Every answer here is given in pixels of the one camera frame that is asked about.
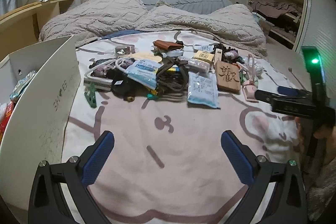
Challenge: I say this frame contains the white louvered door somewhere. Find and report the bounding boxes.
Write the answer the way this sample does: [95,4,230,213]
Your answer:
[295,0,335,94]

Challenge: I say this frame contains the yellow small box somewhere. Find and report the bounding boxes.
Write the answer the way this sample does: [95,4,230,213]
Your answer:
[193,51,214,64]

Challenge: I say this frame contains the cartoon print bed sheet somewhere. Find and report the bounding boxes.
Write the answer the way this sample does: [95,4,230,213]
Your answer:
[60,29,313,224]

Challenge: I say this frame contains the wooden carved plaque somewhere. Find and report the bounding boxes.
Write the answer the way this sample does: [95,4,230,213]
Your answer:
[215,61,241,93]

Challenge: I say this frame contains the wooden side shelf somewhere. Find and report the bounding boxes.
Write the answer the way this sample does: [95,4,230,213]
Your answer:
[0,0,74,59]

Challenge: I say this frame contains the pink clip lamp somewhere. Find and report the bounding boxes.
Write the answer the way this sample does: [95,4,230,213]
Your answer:
[241,54,258,102]

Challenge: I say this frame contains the dark brown hair claw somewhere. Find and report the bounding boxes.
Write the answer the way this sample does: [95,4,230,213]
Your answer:
[155,57,189,93]

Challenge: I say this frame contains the blue white mask pack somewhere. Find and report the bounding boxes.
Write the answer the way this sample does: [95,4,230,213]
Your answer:
[187,71,220,109]

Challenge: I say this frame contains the blue floral silk pouch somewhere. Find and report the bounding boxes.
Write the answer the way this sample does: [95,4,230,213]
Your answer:
[9,70,37,102]

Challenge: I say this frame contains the white cardboard shoe box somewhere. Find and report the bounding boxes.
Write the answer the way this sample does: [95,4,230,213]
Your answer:
[1,36,81,210]

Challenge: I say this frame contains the red glove packet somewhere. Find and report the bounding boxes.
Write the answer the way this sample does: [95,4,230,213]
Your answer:
[1,102,15,140]

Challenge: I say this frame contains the green plastic clip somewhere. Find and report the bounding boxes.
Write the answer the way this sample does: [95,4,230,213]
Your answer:
[84,83,97,109]

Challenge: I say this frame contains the beige textured blanket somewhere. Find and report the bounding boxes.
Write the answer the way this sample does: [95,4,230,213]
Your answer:
[38,0,267,57]

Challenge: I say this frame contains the person right hand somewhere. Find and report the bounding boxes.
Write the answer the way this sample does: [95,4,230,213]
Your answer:
[295,117,335,158]

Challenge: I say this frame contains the wardrobe with clothes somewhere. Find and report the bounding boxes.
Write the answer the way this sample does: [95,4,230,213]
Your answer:
[248,0,307,51]

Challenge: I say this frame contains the brown leather wallet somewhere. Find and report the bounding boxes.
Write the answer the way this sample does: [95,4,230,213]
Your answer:
[153,40,183,51]

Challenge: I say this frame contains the metal back scratcher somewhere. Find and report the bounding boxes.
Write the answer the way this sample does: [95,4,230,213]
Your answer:
[287,66,309,90]

